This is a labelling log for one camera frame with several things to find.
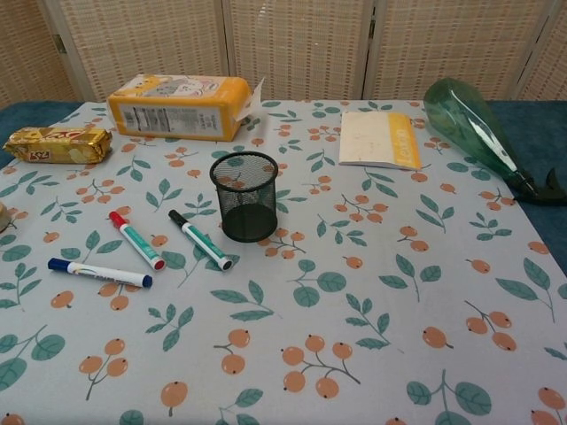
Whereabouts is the black cap marker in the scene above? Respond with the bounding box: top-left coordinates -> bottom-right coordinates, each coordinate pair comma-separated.
167,209 -> 235,272

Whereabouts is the red cap marker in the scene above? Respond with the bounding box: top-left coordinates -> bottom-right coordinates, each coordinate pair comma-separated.
108,211 -> 167,272

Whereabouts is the blue capped pen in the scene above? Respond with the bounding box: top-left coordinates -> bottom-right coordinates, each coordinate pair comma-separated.
47,257 -> 154,289

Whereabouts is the black pen cup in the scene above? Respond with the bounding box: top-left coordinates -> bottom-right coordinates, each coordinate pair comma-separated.
209,151 -> 280,243

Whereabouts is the floral leaf tablecloth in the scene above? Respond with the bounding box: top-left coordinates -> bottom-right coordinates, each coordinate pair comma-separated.
0,99 -> 567,425

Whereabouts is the white yellow notebook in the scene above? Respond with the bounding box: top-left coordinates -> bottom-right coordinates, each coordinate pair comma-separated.
338,111 -> 423,172

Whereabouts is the yellow cat tissue pack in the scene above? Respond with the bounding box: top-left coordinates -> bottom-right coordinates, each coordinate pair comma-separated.
106,74 -> 266,143

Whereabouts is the woven folding screen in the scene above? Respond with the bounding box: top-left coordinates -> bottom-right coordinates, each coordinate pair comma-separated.
0,0 -> 567,105

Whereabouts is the green spray bottle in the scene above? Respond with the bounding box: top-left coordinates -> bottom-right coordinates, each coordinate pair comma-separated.
423,77 -> 567,205

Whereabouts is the gold biscuit pack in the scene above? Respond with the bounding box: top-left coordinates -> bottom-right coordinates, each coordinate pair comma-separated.
2,127 -> 113,166

